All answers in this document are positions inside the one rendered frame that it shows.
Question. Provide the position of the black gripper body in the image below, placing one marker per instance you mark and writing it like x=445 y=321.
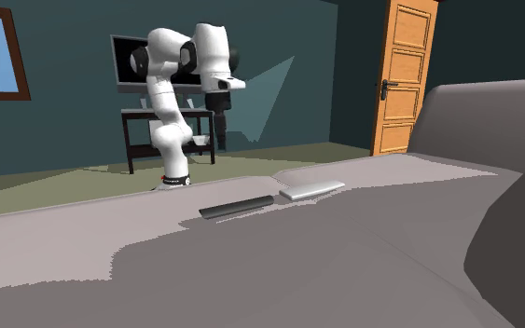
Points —
x=217 y=101

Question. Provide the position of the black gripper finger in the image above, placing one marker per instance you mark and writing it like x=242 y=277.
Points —
x=220 y=131

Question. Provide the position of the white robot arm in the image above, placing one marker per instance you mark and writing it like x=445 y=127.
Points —
x=166 y=104

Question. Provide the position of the black remote control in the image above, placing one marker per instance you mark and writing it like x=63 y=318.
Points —
x=237 y=206

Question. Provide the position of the silver remote control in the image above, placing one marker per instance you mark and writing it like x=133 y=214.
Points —
x=312 y=189

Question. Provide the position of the grey sofa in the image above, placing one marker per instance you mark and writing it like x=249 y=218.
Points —
x=289 y=254

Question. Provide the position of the wooden door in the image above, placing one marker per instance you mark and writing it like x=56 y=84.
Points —
x=403 y=77

